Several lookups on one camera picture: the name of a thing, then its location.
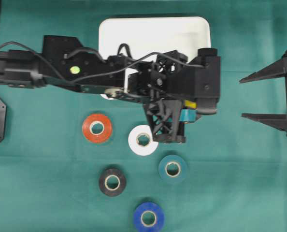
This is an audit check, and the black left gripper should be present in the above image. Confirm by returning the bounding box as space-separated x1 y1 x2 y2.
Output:
126 50 201 143

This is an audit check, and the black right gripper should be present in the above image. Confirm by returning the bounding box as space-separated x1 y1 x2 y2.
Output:
239 51 287 132

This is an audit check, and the yellow tape roll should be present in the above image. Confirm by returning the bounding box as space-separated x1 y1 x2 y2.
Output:
184 100 197 109

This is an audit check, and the green tape roll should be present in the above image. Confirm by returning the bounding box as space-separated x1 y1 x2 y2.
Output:
158 155 188 184

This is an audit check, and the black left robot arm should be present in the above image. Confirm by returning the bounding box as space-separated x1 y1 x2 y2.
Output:
0 35 210 143

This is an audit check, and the white tape roll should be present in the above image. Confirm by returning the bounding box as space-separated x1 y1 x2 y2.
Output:
128 125 158 156

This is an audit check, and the white plastic tray case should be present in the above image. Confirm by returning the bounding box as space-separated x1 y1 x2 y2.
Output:
99 16 211 60

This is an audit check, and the black tape roll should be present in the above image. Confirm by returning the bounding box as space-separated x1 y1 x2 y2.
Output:
99 169 127 197

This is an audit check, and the blue tape roll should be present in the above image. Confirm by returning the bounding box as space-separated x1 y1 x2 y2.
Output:
133 202 165 232

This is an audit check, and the red tape roll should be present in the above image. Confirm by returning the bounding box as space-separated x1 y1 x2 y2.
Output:
82 114 113 144

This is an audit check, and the green table cloth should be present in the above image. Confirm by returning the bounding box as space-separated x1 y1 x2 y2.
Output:
0 0 287 232

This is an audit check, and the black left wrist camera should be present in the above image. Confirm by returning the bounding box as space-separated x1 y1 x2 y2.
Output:
178 48 220 115

